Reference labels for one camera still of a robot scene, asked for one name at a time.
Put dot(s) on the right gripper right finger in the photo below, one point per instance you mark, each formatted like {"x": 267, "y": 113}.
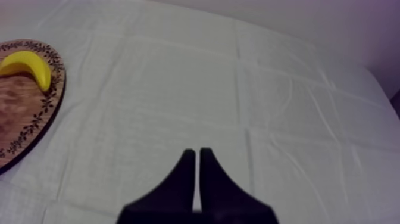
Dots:
{"x": 222, "y": 197}

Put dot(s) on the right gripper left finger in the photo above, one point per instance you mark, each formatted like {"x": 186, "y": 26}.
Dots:
{"x": 175, "y": 197}

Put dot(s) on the round wooden board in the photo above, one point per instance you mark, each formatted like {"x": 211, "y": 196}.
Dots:
{"x": 25, "y": 109}

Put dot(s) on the yellow toy banana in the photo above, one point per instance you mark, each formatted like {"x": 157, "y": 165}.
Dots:
{"x": 34, "y": 64}

